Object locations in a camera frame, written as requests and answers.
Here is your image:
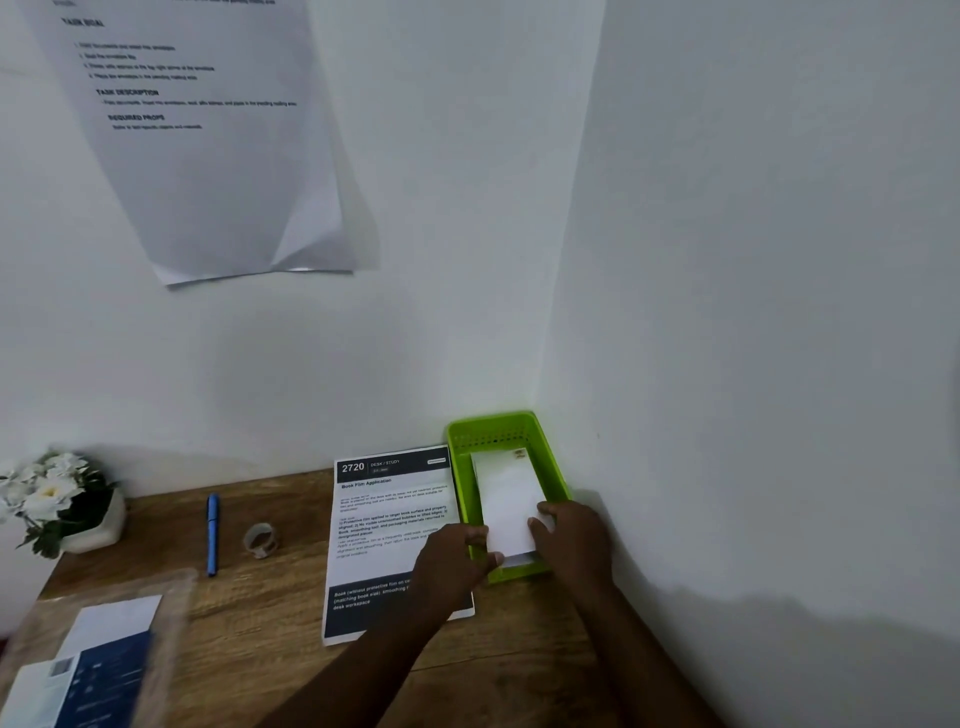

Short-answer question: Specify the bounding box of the person's right hand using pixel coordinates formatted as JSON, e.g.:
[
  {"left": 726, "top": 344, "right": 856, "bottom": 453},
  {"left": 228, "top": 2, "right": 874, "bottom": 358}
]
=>
[{"left": 527, "top": 500, "right": 616, "bottom": 601}]

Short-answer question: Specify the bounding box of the person's left hand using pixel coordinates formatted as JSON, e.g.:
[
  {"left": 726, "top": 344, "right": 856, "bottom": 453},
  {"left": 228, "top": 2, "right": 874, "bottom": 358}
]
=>
[{"left": 410, "top": 523, "right": 505, "bottom": 624}]

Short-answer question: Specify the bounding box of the printed paper sheet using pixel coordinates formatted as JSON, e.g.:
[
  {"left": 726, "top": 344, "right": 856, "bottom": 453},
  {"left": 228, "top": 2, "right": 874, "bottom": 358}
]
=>
[{"left": 322, "top": 444, "right": 477, "bottom": 648}]

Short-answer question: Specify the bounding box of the green plastic tray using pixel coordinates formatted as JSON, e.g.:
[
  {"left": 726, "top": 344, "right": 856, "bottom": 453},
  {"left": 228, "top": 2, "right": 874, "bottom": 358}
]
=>
[{"left": 445, "top": 410, "right": 575, "bottom": 586}]

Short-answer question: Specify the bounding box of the small clear tape roll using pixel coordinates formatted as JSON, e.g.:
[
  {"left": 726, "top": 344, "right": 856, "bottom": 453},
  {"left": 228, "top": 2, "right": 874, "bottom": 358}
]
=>
[{"left": 241, "top": 522, "right": 280, "bottom": 561}]

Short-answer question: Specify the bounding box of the stack of white envelopes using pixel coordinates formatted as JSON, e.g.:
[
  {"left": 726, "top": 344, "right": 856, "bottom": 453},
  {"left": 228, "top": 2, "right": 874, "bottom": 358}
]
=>
[{"left": 56, "top": 594, "right": 163, "bottom": 661}]

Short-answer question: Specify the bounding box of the person's left forearm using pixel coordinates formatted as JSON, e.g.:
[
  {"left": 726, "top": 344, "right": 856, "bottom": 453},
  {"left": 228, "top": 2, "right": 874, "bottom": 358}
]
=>
[{"left": 254, "top": 599, "right": 451, "bottom": 728}]

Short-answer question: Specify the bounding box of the person's right forearm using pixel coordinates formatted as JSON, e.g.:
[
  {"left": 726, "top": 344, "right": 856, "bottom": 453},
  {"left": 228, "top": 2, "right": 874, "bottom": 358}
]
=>
[{"left": 577, "top": 584, "right": 725, "bottom": 728}]

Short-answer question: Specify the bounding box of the clear plastic bag with card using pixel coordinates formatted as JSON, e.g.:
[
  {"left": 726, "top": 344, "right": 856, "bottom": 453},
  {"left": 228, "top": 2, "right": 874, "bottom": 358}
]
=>
[{"left": 0, "top": 568, "right": 198, "bottom": 728}]

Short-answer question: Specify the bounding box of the potted white flower plant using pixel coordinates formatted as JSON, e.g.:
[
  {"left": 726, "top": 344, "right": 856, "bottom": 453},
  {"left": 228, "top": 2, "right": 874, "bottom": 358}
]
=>
[{"left": 0, "top": 451, "right": 127, "bottom": 561}]

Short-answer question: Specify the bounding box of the white paper sheet on wall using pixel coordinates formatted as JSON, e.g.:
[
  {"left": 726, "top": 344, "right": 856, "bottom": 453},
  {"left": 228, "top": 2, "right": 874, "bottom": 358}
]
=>
[{"left": 14, "top": 0, "right": 354, "bottom": 288}]

